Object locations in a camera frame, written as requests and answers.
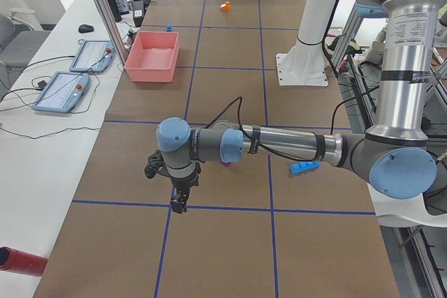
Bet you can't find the pink plastic box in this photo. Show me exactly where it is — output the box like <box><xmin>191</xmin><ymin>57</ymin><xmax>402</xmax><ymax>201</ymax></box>
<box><xmin>124</xmin><ymin>31</ymin><xmax>179</xmax><ymax>83</ymax></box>

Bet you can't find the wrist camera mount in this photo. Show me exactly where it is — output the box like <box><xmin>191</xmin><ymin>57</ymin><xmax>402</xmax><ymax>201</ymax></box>
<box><xmin>144</xmin><ymin>150</ymin><xmax>169</xmax><ymax>179</ymax></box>

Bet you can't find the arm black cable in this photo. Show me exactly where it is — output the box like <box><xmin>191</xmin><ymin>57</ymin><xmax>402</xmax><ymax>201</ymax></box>
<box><xmin>205</xmin><ymin>96</ymin><xmax>350</xmax><ymax>170</ymax></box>

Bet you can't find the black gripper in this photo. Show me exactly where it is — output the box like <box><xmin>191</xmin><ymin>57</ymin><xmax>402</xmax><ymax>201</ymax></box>
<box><xmin>170</xmin><ymin>162</ymin><xmax>201</xmax><ymax>214</ymax></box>

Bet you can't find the aluminium frame post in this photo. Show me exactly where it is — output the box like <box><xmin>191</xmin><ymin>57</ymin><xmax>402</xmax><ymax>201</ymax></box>
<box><xmin>94</xmin><ymin>0</ymin><xmax>129</xmax><ymax>66</ymax></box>

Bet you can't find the long blue block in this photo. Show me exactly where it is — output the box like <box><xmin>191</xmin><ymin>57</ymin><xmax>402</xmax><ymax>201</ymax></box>
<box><xmin>289</xmin><ymin>161</ymin><xmax>321</xmax><ymax>175</ymax></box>

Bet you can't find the black computer mouse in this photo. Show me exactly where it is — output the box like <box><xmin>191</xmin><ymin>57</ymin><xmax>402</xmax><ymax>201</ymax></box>
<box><xmin>78</xmin><ymin>24</ymin><xmax>94</xmax><ymax>33</ymax></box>

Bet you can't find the red cylinder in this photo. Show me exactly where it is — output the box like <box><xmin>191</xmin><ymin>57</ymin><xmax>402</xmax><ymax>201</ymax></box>
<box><xmin>1</xmin><ymin>246</ymin><xmax>48</xmax><ymax>276</ymax></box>

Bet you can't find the orange block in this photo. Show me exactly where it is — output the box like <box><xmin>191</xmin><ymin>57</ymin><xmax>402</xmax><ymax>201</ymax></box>
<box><xmin>220</xmin><ymin>1</ymin><xmax>231</xmax><ymax>12</ymax></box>

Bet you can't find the teach pendant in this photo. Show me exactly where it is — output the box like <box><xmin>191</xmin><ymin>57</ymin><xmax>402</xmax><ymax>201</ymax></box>
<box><xmin>69</xmin><ymin>40</ymin><xmax>115</xmax><ymax>73</ymax></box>
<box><xmin>31</xmin><ymin>71</ymin><xmax>90</xmax><ymax>114</ymax></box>

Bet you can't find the white camera pole stand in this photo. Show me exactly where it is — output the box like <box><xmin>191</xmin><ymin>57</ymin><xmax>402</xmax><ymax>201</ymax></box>
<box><xmin>276</xmin><ymin>0</ymin><xmax>337</xmax><ymax>87</ymax></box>

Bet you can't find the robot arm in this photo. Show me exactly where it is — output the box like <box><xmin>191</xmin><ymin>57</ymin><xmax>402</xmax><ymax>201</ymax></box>
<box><xmin>145</xmin><ymin>0</ymin><xmax>446</xmax><ymax>214</ymax></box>

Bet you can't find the near teach pendant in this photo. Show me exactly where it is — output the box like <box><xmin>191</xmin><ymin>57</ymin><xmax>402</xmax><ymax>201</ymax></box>
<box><xmin>31</xmin><ymin>71</ymin><xmax>90</xmax><ymax>114</ymax></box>

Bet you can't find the far teach pendant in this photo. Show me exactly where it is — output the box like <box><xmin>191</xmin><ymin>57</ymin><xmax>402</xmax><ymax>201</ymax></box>
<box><xmin>69</xmin><ymin>40</ymin><xmax>115</xmax><ymax>73</ymax></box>

